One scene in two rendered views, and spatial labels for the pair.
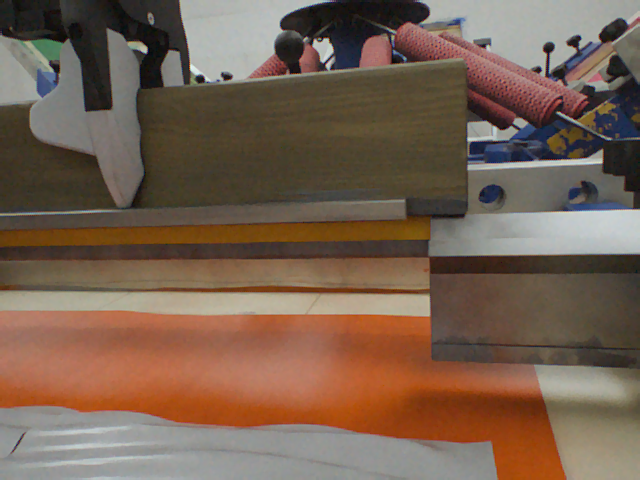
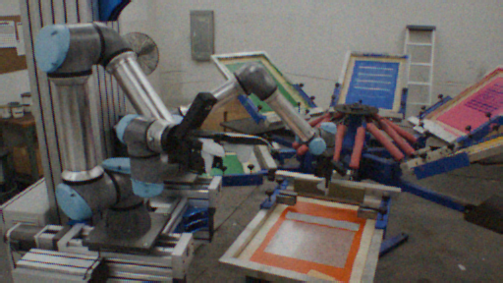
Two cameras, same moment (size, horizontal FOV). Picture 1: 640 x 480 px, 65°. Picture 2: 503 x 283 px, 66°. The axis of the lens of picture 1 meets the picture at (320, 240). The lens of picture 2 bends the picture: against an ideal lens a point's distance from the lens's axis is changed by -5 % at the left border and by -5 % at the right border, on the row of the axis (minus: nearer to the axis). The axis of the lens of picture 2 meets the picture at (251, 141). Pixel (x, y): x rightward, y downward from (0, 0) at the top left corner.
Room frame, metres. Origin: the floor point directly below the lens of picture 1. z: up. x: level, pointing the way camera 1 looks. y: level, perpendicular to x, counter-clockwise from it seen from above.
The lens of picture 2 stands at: (-1.61, 0.21, 1.93)
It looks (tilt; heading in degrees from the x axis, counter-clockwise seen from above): 18 degrees down; 8
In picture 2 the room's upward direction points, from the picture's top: straight up
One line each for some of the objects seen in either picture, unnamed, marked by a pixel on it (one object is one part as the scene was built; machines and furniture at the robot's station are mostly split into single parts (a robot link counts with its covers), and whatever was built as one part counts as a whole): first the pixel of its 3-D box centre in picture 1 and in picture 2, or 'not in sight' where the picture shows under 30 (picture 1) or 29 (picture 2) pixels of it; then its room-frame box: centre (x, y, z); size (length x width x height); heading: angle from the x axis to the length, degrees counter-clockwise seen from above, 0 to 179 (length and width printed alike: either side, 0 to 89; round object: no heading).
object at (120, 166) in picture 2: not in sight; (121, 180); (-0.52, 0.78, 1.42); 0.13 x 0.12 x 0.14; 155
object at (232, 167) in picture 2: not in sight; (218, 151); (0.82, 0.77, 1.05); 1.08 x 0.61 x 0.23; 106
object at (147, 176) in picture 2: not in sight; (151, 170); (-0.73, 0.58, 1.56); 0.11 x 0.08 x 0.11; 155
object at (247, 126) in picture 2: not in sight; (285, 141); (1.54, 0.39, 0.91); 1.34 x 0.40 x 0.08; 46
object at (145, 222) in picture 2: not in sight; (127, 212); (-0.51, 0.77, 1.31); 0.15 x 0.15 x 0.10
